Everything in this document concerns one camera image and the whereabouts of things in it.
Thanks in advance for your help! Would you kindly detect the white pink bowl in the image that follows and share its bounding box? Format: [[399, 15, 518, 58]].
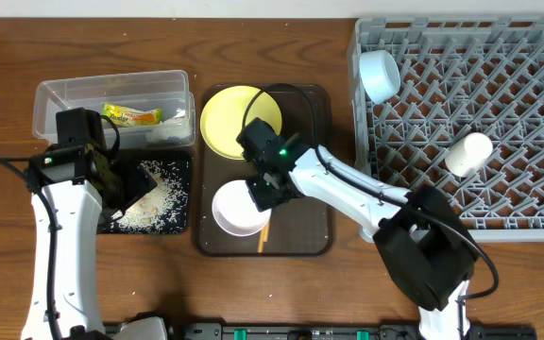
[[212, 179, 272, 237]]

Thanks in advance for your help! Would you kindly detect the pile of rice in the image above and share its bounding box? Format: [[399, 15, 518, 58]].
[[110, 160, 189, 233]]

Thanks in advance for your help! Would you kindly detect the green orange snack wrapper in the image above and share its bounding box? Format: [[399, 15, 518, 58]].
[[102, 103, 162, 128]]

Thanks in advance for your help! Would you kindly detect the light blue bowl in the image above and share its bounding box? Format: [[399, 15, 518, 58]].
[[359, 50, 401, 105]]

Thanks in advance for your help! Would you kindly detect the white cup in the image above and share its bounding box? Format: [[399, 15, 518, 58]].
[[445, 132, 493, 178]]

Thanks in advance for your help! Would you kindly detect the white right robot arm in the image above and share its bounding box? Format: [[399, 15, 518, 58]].
[[243, 144, 498, 339]]

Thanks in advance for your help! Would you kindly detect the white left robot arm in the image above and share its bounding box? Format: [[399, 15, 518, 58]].
[[21, 144, 157, 339]]

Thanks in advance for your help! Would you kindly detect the grey dishwasher rack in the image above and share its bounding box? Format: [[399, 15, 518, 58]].
[[348, 16, 544, 242]]

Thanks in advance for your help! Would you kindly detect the black plastic tray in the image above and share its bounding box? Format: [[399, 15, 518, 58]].
[[96, 147, 194, 235]]

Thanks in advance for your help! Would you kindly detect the brown serving tray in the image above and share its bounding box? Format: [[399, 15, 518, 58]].
[[191, 84, 334, 257]]

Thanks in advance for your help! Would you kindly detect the clear plastic bin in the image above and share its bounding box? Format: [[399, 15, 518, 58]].
[[32, 70, 196, 149]]

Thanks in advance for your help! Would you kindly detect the yellow plate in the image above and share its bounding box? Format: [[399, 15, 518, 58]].
[[200, 85, 282, 160]]

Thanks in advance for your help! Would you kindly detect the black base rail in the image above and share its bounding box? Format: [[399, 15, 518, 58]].
[[110, 322, 537, 340]]

